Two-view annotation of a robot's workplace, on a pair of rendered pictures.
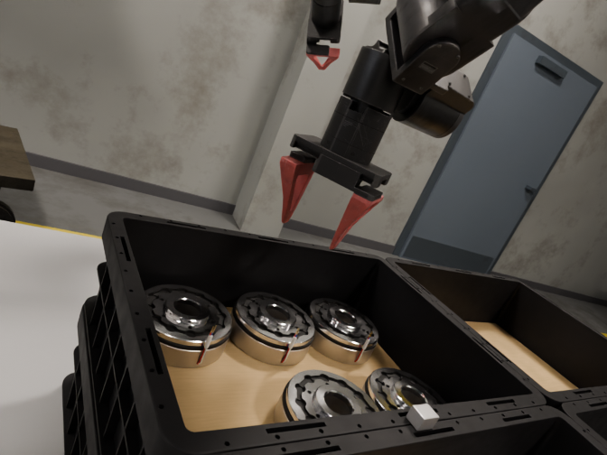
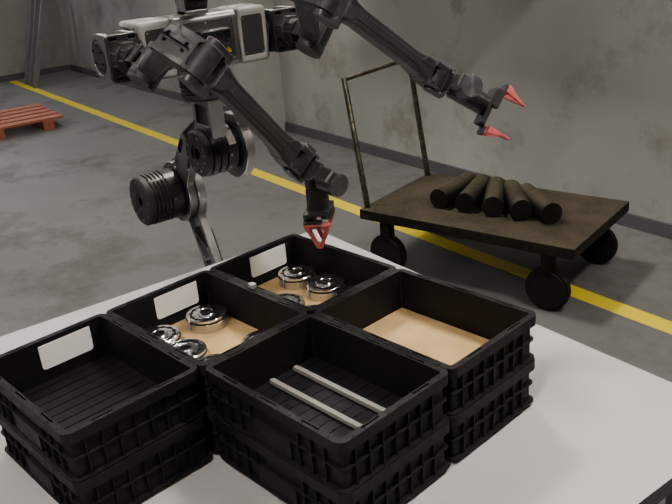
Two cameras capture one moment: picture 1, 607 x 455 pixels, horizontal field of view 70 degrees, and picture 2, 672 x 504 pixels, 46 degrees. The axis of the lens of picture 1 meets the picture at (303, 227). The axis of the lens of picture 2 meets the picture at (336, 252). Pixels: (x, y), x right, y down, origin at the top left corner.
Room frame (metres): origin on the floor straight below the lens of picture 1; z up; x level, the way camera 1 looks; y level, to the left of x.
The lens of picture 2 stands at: (0.31, -1.89, 1.74)
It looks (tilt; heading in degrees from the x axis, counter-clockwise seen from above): 23 degrees down; 84
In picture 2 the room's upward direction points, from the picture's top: 5 degrees counter-clockwise
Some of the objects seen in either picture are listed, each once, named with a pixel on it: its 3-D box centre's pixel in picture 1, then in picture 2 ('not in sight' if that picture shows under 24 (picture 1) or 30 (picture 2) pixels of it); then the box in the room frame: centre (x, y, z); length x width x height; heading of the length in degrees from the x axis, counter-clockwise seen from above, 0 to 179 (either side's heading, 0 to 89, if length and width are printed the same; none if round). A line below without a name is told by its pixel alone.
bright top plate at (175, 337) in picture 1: (185, 312); (296, 272); (0.40, 0.08, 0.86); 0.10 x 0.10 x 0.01
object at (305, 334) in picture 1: (275, 317); (324, 283); (0.47, -0.01, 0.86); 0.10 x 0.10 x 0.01
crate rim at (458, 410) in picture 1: (323, 314); (301, 272); (0.41, -0.06, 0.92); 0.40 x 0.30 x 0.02; 126
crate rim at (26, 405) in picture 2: not in sight; (86, 370); (-0.08, -0.41, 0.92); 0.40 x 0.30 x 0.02; 126
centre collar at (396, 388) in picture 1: (413, 397); not in sight; (0.42, -0.18, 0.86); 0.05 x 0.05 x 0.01
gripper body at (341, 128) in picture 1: (351, 137); (317, 200); (0.47, -0.01, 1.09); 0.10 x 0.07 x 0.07; 74
